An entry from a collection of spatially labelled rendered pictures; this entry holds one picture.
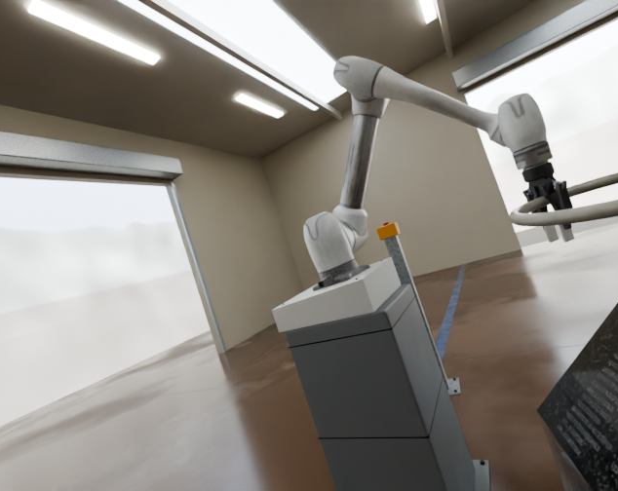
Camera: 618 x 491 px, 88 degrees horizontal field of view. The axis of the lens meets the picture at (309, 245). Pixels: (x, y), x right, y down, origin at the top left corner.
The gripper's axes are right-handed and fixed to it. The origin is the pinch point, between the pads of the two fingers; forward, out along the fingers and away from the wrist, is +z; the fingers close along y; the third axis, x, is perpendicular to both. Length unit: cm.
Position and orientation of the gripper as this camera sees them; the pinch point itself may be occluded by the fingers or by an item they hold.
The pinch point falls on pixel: (558, 230)
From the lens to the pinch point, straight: 119.8
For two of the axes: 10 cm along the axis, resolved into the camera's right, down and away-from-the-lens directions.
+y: 0.9, -0.1, -10.0
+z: 3.4, 9.4, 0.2
